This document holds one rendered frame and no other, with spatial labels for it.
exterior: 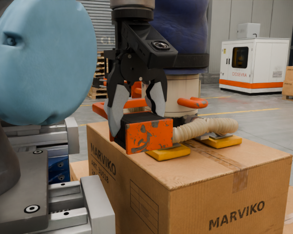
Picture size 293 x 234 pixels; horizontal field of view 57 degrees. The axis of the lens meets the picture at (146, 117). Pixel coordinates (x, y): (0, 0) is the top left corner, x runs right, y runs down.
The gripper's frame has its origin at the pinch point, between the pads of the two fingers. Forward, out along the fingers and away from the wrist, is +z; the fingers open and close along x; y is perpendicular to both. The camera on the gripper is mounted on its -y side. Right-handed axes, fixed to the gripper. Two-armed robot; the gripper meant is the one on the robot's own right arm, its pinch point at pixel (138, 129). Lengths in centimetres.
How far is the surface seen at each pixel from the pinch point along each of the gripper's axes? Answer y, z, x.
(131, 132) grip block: -4.6, -1.2, 3.5
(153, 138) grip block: -4.6, 0.4, -0.4
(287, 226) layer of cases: 14, 54, -73
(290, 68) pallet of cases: 419, 25, -667
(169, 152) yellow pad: 12.7, 11.3, -14.9
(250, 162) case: 1.7, 13.4, -32.3
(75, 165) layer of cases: 114, 54, -13
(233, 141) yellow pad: 12.1, 11.7, -36.9
